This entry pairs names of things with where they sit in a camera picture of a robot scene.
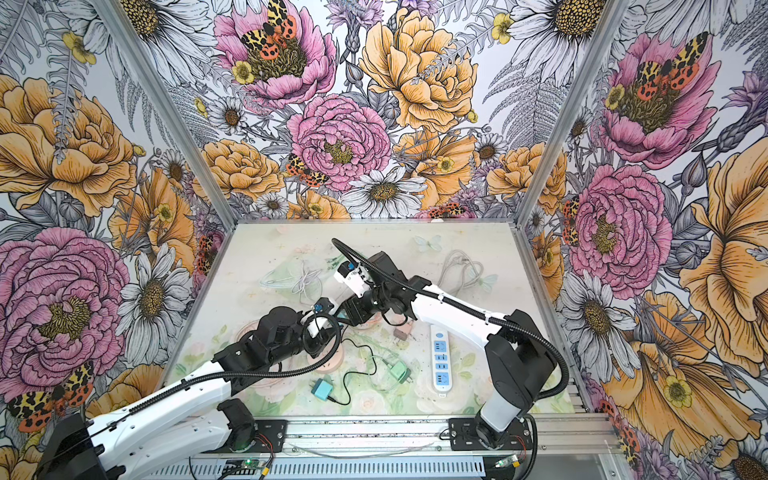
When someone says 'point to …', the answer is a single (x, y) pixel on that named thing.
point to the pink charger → (403, 331)
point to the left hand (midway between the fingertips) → (332, 327)
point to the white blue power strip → (441, 359)
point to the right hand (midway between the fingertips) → (344, 321)
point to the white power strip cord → (473, 270)
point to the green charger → (401, 372)
